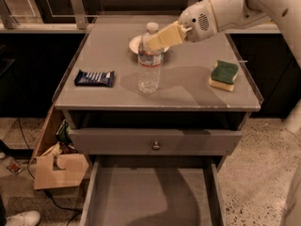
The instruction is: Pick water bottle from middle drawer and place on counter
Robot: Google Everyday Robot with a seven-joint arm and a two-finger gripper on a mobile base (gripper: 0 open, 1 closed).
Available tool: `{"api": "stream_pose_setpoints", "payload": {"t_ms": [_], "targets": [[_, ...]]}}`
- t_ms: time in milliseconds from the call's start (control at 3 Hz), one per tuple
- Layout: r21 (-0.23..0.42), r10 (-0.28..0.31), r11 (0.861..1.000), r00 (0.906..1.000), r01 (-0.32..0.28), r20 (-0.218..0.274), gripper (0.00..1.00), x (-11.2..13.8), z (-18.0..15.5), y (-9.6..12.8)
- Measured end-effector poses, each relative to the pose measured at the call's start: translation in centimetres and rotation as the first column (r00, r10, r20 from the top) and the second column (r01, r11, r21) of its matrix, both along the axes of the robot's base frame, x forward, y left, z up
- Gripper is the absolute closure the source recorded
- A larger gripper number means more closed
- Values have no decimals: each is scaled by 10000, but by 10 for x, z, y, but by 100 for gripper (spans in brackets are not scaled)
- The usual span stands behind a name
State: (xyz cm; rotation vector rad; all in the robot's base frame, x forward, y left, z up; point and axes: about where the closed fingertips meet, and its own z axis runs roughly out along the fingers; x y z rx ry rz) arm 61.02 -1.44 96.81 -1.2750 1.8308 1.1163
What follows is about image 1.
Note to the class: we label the green and yellow sponge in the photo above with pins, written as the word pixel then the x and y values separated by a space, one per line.
pixel 223 75

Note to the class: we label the white paper bowl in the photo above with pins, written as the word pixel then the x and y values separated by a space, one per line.
pixel 134 45

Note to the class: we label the far left railing post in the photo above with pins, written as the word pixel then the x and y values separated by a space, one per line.
pixel 8 20

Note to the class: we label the small bottle on floor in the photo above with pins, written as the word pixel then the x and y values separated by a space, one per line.
pixel 12 165

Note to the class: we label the green snack bag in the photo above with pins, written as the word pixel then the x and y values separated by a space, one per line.
pixel 62 133

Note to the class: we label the round metal drawer knob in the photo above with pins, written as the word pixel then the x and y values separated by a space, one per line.
pixel 156 146

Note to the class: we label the left metal railing post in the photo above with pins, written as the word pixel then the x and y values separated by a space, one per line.
pixel 79 14

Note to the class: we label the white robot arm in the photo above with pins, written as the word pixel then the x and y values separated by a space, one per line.
pixel 241 14

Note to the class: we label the blue snack bar wrapper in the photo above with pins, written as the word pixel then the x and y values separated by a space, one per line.
pixel 92 79

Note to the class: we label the grey open middle drawer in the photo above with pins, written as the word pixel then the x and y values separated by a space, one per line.
pixel 153 191

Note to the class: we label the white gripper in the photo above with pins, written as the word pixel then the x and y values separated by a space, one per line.
pixel 197 20

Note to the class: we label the brown cardboard box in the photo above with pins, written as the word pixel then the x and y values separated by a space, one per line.
pixel 55 170

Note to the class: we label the grey cabinet with counter top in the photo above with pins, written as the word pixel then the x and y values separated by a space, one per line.
pixel 184 99

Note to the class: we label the clear plastic water bottle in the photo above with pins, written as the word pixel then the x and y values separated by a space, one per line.
pixel 149 62

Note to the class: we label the white shoe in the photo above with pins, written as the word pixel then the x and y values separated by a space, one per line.
pixel 28 218

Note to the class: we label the grey top drawer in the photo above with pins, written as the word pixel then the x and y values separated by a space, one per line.
pixel 139 141

